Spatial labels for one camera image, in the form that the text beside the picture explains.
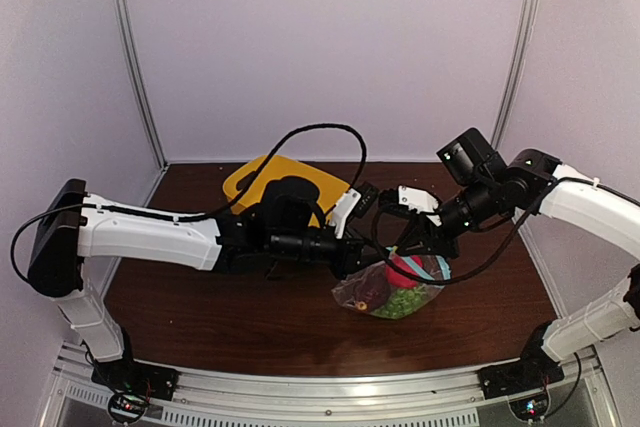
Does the yellow plastic basket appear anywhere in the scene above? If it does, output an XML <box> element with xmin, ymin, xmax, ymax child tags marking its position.
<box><xmin>222</xmin><ymin>155</ymin><xmax>349</xmax><ymax>214</ymax></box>

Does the aluminium frame post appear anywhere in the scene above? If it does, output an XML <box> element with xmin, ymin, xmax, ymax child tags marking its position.
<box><xmin>113</xmin><ymin>0</ymin><xmax>168</xmax><ymax>170</ymax></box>
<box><xmin>491</xmin><ymin>0</ymin><xmax>540</xmax><ymax>149</ymax></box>

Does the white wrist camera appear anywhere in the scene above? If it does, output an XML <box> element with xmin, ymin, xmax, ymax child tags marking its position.
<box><xmin>328</xmin><ymin>182</ymin><xmax>379</xmax><ymax>239</ymax></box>
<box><xmin>378</xmin><ymin>185</ymin><xmax>440</xmax><ymax>215</ymax></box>

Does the left circuit board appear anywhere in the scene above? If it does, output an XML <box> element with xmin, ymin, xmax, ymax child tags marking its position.
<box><xmin>107</xmin><ymin>393</ymin><xmax>149</xmax><ymax>424</ymax></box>

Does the bright red plastic apple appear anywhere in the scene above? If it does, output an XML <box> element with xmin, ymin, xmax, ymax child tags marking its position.
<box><xmin>385</xmin><ymin>253</ymin><xmax>423</xmax><ymax>289</ymax></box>

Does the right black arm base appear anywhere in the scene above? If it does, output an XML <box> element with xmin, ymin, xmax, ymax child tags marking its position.
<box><xmin>477</xmin><ymin>322</ymin><xmax>565</xmax><ymax>400</ymax></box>

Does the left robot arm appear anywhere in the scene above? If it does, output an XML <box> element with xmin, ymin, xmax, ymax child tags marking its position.
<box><xmin>27</xmin><ymin>179</ymin><xmax>367</xmax><ymax>391</ymax></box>

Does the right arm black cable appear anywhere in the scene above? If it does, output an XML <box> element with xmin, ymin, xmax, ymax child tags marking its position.
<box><xmin>370</xmin><ymin>181</ymin><xmax>561</xmax><ymax>286</ymax></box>

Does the left aluminium frame post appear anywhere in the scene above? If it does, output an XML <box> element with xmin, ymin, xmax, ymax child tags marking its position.
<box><xmin>113</xmin><ymin>0</ymin><xmax>168</xmax><ymax>170</ymax></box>

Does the front aluminium rail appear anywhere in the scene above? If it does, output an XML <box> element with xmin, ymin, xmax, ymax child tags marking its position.
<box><xmin>34</xmin><ymin>342</ymin><xmax>622</xmax><ymax>426</ymax></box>

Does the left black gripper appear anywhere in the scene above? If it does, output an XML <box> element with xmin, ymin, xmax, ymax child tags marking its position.
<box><xmin>269</xmin><ymin>224</ymin><xmax>391</xmax><ymax>280</ymax></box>

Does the right circuit board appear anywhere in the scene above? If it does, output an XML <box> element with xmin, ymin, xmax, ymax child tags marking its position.
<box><xmin>509</xmin><ymin>394</ymin><xmax>550</xmax><ymax>423</ymax></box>

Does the green plastic grape bunch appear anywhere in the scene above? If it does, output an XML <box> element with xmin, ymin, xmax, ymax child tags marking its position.
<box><xmin>372</xmin><ymin>285</ymin><xmax>431</xmax><ymax>320</ymax></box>

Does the circuit board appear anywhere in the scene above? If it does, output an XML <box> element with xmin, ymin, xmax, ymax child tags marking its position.
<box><xmin>107</xmin><ymin>393</ymin><xmax>149</xmax><ymax>424</ymax></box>
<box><xmin>509</xmin><ymin>394</ymin><xmax>550</xmax><ymax>423</ymax></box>

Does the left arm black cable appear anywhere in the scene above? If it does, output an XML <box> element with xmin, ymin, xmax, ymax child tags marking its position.
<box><xmin>9</xmin><ymin>123</ymin><xmax>369</xmax><ymax>284</ymax></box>

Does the dark red plastic apple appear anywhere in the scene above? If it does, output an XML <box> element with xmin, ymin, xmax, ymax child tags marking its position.
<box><xmin>353</xmin><ymin>271</ymin><xmax>391</xmax><ymax>312</ymax></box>

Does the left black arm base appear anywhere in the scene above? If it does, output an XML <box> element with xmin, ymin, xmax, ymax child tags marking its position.
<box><xmin>91</xmin><ymin>330</ymin><xmax>179</xmax><ymax>401</ymax></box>

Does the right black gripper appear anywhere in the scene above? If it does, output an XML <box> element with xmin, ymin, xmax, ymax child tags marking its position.
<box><xmin>395</xmin><ymin>176</ymin><xmax>500</xmax><ymax>260</ymax></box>

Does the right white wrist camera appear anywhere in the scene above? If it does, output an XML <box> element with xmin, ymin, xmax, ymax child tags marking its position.
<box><xmin>378</xmin><ymin>185</ymin><xmax>440</xmax><ymax>215</ymax></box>

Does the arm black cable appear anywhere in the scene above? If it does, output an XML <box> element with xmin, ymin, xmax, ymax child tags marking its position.
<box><xmin>9</xmin><ymin>123</ymin><xmax>369</xmax><ymax>284</ymax></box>
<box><xmin>370</xmin><ymin>181</ymin><xmax>561</xmax><ymax>286</ymax></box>

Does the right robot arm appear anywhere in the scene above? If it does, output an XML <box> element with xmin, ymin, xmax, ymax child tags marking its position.
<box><xmin>395</xmin><ymin>128</ymin><xmax>639</xmax><ymax>389</ymax></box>

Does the clear zip top bag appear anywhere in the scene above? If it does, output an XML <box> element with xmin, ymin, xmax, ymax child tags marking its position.
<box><xmin>332</xmin><ymin>249</ymin><xmax>451</xmax><ymax>320</ymax></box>

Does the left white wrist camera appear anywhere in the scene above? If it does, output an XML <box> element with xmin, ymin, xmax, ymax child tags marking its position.
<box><xmin>328</xmin><ymin>182</ymin><xmax>379</xmax><ymax>239</ymax></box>

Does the right aluminium frame post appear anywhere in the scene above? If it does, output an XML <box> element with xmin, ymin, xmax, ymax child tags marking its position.
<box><xmin>491</xmin><ymin>0</ymin><xmax>540</xmax><ymax>149</ymax></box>

